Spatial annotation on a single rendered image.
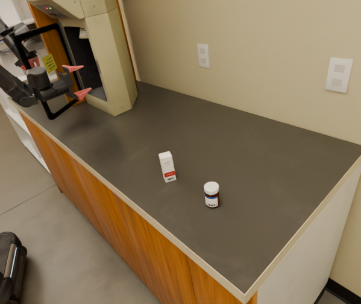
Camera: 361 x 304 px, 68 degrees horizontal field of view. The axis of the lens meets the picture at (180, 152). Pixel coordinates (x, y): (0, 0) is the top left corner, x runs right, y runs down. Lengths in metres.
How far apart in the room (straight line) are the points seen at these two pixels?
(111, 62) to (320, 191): 1.05
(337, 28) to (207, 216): 0.72
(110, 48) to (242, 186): 0.90
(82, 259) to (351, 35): 1.90
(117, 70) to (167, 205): 0.80
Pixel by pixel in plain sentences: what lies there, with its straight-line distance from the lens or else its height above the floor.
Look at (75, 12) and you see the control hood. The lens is 1.33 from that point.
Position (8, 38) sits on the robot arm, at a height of 1.37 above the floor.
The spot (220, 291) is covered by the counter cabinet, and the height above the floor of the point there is 0.79.
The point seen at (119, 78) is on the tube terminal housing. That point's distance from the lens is 1.44.
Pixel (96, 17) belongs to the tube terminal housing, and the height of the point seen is 1.40.
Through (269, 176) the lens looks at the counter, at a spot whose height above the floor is 0.94.
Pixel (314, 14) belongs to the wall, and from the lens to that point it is 1.09.
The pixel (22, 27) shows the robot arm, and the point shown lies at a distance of 1.55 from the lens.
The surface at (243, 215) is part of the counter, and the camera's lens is 0.79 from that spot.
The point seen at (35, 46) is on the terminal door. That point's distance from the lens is 1.48.
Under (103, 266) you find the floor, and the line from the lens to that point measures 1.98.
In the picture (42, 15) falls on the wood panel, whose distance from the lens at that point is 1.67.
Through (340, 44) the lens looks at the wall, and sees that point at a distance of 1.07.
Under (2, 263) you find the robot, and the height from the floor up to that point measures 0.24.
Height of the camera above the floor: 1.53
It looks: 34 degrees down
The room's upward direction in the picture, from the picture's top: 9 degrees counter-clockwise
